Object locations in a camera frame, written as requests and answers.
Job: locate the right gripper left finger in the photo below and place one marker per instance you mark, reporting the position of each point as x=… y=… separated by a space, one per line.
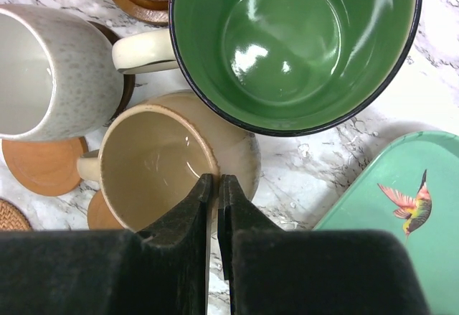
x=161 y=269

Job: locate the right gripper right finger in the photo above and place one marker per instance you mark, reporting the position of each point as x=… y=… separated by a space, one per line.
x=275 y=271

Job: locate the beige speckled mug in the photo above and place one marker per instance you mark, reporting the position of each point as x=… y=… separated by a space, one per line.
x=153 y=154

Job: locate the light wooden coaster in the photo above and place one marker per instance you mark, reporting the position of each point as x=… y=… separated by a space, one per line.
x=99 y=217
x=45 y=168

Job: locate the woven rattan coaster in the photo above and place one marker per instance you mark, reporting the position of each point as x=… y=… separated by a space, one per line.
x=12 y=218

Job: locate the mint green tray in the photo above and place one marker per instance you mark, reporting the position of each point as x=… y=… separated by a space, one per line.
x=411 y=190

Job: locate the dark brown wooden coaster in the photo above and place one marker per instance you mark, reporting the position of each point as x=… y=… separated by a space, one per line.
x=129 y=81

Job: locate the white cream mug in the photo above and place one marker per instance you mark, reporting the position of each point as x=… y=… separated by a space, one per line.
x=58 y=80

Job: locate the green mug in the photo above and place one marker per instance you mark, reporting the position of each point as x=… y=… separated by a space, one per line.
x=279 y=67

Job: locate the brown ringed wooden coaster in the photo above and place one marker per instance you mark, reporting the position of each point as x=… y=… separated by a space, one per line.
x=152 y=12

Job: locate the light wooden front coaster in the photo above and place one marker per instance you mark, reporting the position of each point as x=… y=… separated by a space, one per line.
x=99 y=217

